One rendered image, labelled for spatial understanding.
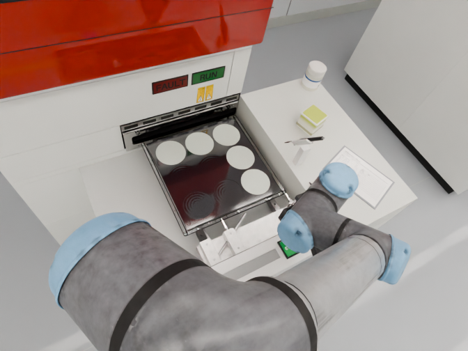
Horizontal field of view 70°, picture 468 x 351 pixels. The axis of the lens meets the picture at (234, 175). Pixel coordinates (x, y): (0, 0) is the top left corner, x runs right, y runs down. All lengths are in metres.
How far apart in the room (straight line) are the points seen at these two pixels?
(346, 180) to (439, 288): 1.83
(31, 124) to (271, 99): 0.79
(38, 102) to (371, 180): 1.02
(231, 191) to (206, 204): 0.10
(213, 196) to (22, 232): 1.32
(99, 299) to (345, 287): 0.26
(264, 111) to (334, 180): 0.63
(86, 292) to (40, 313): 1.65
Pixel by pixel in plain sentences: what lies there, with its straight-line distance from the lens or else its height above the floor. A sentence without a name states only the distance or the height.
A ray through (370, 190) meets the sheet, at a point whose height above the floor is 0.97.
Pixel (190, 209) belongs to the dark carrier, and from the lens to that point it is 1.05.
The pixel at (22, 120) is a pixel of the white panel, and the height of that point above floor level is 1.10.
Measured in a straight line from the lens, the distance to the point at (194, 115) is 1.21.
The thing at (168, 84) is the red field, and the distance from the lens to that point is 1.07.
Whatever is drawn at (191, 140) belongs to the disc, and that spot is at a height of 0.90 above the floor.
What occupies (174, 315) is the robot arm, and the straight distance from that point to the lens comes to 0.27.
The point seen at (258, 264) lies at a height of 0.96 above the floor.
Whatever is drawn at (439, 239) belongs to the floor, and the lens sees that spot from 2.61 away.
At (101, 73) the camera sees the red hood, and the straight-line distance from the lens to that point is 0.91.
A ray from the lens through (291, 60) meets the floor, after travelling 3.14.
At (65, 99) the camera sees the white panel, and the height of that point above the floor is 1.14.
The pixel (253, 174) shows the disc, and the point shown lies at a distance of 1.14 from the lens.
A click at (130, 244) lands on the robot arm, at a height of 1.54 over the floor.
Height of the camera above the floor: 1.84
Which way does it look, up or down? 57 degrees down
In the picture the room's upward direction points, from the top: 17 degrees clockwise
